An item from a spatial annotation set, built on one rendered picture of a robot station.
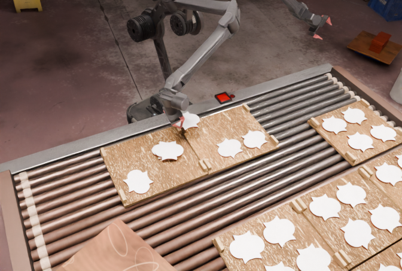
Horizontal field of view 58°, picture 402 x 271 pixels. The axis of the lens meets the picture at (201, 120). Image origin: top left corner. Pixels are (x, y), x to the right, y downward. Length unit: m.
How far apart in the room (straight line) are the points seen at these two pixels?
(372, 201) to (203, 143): 0.83
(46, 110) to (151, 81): 1.02
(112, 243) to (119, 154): 0.52
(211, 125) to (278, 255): 0.75
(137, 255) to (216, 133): 0.79
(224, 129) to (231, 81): 1.91
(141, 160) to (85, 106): 1.81
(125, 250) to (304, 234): 0.72
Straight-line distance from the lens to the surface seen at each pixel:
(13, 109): 3.63
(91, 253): 1.41
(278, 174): 1.80
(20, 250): 1.59
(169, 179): 1.68
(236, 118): 1.98
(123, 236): 1.42
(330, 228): 1.68
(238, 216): 1.62
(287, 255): 1.56
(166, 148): 1.76
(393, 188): 1.96
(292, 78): 2.40
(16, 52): 4.37
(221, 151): 1.79
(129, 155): 1.78
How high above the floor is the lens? 2.28
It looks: 44 degrees down
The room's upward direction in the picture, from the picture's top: 6 degrees clockwise
